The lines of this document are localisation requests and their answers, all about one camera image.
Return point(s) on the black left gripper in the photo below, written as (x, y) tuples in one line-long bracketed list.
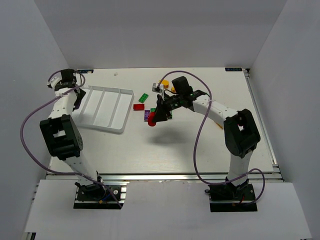
[(78, 97)]

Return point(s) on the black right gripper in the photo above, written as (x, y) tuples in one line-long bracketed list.
[(162, 105)]

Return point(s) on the red curved lego brick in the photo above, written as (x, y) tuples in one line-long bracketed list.
[(151, 122)]

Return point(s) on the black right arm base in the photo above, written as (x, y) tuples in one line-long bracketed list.
[(222, 199)]

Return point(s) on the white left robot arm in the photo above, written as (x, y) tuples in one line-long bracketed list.
[(60, 133)]

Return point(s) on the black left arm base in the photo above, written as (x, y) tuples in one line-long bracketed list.
[(97, 197)]

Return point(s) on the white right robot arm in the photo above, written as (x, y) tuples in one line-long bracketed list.
[(241, 134)]

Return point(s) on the purple flat lego brick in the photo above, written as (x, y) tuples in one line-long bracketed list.
[(146, 115)]

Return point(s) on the green flat lego plate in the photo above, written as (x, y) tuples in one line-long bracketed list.
[(143, 98)]

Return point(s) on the white divided sorting tray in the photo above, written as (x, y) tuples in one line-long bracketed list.
[(104, 109)]

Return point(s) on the yellow rounded lego brick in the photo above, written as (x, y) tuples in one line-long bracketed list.
[(165, 83)]

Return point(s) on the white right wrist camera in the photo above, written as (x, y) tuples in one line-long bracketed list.
[(158, 88)]

